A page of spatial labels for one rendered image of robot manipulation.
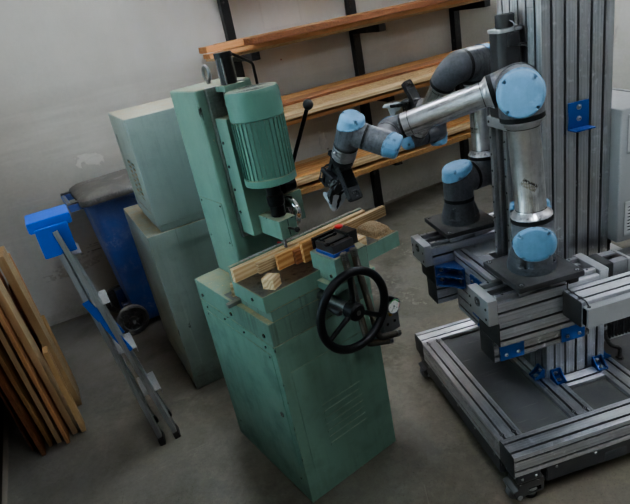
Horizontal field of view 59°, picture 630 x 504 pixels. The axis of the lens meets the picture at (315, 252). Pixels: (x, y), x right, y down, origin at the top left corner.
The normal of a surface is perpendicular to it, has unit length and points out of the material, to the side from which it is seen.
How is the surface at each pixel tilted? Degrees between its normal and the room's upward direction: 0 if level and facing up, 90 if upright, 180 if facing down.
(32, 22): 90
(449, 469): 0
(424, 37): 90
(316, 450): 90
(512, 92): 82
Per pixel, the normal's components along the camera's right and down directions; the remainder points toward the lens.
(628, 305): 0.22, 0.36
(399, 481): -0.18, -0.90
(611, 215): -0.96, 0.25
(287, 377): 0.58, 0.22
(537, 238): -0.23, 0.55
